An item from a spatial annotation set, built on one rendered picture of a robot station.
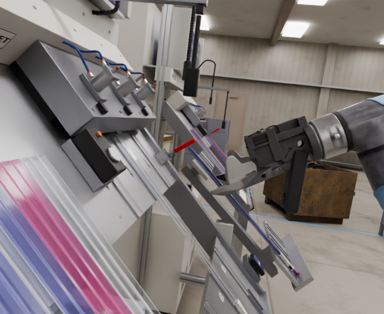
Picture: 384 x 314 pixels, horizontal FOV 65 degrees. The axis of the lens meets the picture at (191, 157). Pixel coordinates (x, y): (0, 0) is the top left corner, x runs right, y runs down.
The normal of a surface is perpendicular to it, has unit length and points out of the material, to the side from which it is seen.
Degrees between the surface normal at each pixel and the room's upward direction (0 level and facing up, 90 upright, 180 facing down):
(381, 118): 77
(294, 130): 90
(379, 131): 83
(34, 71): 90
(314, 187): 90
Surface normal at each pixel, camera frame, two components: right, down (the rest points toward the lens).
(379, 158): -0.71, 0.10
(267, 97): -0.16, 0.11
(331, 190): 0.17, 0.15
